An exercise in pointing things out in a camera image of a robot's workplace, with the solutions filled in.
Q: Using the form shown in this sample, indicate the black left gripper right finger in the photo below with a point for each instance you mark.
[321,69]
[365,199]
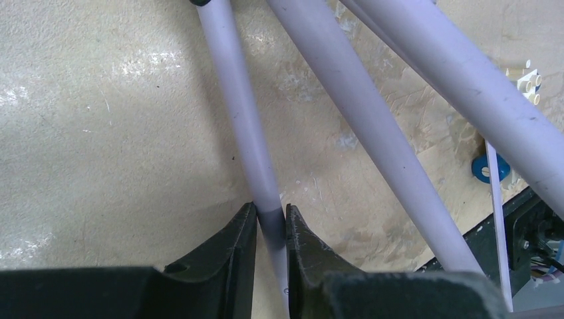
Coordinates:
[324,285]

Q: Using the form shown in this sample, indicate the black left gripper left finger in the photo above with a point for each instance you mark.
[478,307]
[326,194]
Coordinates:
[215,280]

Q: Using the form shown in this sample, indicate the lilac music stand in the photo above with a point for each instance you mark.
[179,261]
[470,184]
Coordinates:
[320,163]

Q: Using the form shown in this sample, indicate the white brick car blue wheels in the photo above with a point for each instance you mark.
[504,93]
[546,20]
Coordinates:
[507,116]

